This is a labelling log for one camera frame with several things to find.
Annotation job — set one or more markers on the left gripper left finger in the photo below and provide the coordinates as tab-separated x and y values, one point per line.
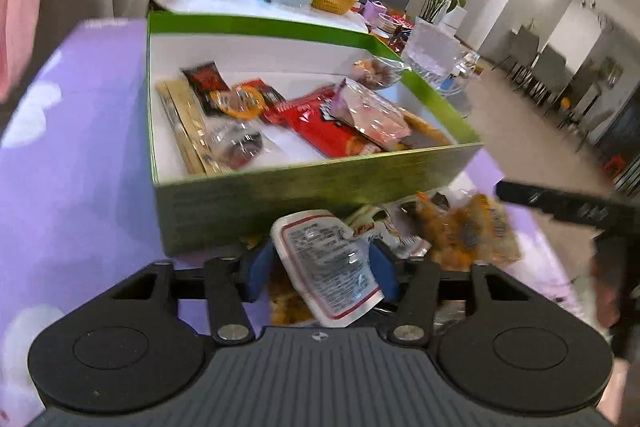
229	284

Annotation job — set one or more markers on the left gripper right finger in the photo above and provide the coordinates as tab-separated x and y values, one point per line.
412	288

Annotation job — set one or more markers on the orange peanut snack bag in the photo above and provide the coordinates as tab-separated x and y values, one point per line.
463	231

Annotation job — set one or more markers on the white red-bordered snack pouch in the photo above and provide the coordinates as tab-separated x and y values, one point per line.
328	265

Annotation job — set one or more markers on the pink translucent snack packet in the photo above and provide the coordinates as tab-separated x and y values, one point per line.
369	113

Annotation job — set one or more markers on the red lion snack bag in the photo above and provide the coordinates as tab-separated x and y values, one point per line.
309	117

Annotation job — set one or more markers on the long yellow snack packet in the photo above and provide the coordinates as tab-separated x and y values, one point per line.
186	120

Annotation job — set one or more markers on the clear packet with brown snacks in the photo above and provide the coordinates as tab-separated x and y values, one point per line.
377	73

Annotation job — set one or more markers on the dark red-black snack packet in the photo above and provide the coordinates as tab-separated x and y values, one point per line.
205	80

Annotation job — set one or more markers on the person's right hand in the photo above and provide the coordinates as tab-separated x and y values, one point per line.
620	401

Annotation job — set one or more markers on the purple floral tablecloth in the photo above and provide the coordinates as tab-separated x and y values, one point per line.
77	203

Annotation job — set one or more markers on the green cardboard box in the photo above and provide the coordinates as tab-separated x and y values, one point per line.
252	119

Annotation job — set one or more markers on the clear glass mug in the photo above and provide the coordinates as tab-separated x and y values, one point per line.
439	59

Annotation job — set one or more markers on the pink box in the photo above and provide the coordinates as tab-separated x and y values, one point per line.
372	10

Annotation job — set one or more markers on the yellow woven basket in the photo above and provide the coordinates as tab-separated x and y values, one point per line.
337	7

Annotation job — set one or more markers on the white round coffee table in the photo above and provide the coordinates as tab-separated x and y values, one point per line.
261	9

